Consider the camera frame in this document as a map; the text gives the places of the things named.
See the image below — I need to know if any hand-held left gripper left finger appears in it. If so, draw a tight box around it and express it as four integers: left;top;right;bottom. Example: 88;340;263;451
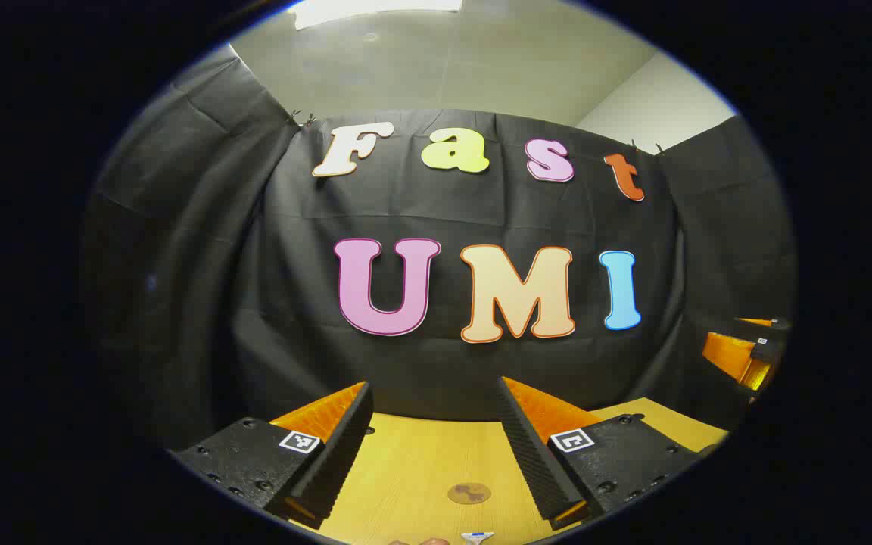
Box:
170;381;375;531

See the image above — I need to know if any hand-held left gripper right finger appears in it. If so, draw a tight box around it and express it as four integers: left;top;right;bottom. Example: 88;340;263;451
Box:
495;376;718;531

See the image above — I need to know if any round cork coaster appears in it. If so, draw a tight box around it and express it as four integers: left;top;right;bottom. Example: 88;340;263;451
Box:
447;482;493;506

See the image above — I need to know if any wooden desktop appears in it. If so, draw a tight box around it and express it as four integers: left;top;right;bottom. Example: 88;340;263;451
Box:
288;397;730;545

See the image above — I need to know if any black backdrop cloth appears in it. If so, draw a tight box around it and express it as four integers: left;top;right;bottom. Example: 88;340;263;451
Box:
80;45;796;455

